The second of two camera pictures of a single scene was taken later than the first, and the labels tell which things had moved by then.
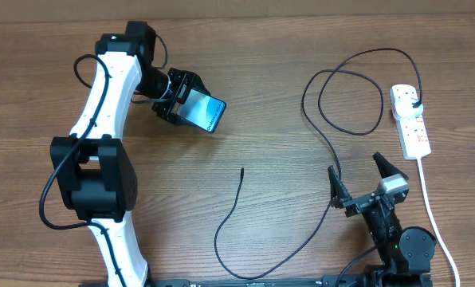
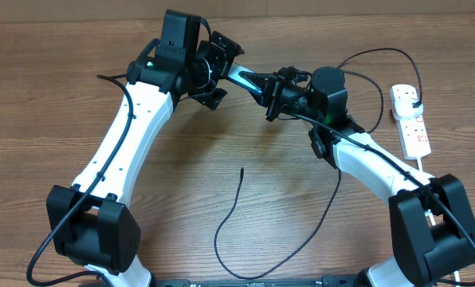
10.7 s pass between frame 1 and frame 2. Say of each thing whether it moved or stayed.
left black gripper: moved
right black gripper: moved
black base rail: stayed
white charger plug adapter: stayed
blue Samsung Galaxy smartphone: moved
